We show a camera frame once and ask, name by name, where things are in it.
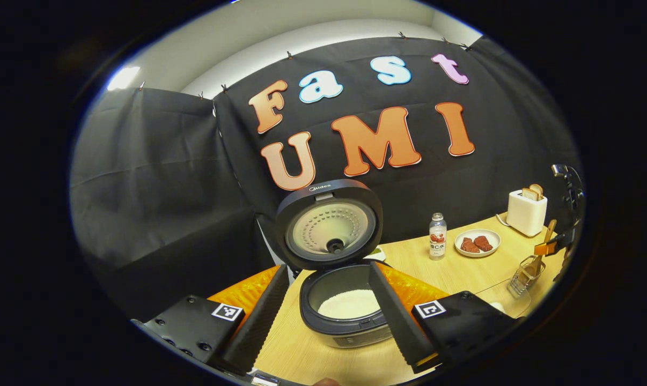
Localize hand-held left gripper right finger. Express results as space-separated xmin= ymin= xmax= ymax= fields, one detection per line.
xmin=367 ymin=261 xmax=520 ymax=375

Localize dark grey rice cooker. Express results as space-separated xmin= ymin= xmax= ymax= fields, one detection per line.
xmin=274 ymin=179 xmax=395 ymax=349

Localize white rice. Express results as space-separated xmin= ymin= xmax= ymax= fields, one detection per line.
xmin=318 ymin=289 xmax=381 ymax=320

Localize wire chopstick holder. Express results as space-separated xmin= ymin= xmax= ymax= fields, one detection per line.
xmin=507 ymin=255 xmax=547 ymax=298

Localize white toaster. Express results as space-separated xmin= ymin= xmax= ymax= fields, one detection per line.
xmin=506 ymin=190 xmax=548 ymax=237

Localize white round plate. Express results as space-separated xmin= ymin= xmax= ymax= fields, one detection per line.
xmin=454 ymin=229 xmax=501 ymax=258

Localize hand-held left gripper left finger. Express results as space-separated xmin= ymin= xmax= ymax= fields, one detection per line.
xmin=132 ymin=264 xmax=291 ymax=377

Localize clear drink bottle red label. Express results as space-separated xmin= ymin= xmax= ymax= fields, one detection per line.
xmin=429 ymin=213 xmax=447 ymax=261

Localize wooden spoon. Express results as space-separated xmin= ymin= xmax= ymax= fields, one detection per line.
xmin=527 ymin=220 xmax=557 ymax=279

